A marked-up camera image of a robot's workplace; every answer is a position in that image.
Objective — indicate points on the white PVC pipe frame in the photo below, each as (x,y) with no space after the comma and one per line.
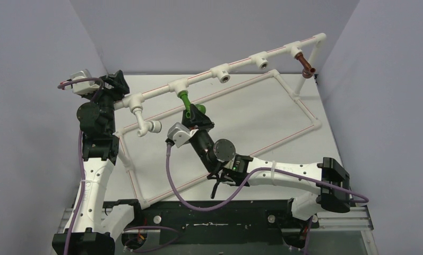
(266,114)

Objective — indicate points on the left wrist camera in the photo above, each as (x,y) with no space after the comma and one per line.
(81,83)

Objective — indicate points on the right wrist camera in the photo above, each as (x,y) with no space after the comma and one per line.
(180,134)

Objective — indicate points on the white water faucet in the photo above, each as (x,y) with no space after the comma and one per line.
(146,126)

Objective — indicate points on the black front table rail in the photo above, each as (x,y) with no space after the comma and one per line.
(239,222)

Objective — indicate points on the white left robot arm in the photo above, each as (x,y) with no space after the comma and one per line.
(91,158)

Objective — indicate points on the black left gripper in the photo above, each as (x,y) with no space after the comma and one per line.
(118,84)

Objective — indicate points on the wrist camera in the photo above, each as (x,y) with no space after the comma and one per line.
(81,83)
(180,134)

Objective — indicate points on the brown water faucet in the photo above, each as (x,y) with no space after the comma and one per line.
(308,71)

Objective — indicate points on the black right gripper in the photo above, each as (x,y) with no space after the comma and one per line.
(198,125)

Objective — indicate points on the green water faucet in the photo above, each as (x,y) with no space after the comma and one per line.
(183,96)

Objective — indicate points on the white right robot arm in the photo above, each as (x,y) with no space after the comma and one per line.
(323,183)

